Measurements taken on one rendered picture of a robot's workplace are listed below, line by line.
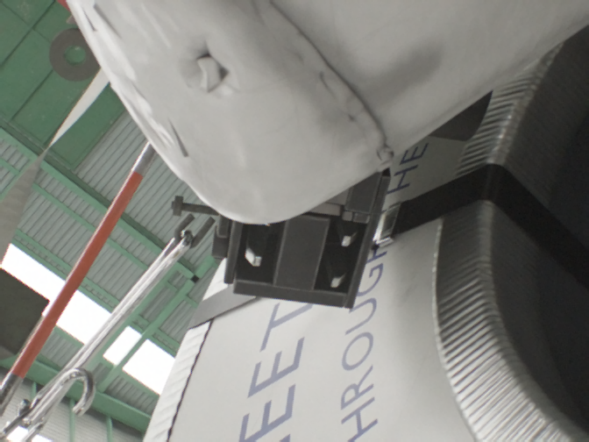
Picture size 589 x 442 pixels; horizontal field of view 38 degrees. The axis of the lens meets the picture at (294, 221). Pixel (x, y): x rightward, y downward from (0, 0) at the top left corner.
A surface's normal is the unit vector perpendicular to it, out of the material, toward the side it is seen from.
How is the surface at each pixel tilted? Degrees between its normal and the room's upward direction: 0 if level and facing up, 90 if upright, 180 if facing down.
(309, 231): 65
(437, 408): 90
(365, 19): 91
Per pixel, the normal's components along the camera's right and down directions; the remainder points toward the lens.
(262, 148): -0.05, 0.80
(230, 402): -0.72, -0.60
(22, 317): 0.58, -0.23
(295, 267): 0.00, 0.59
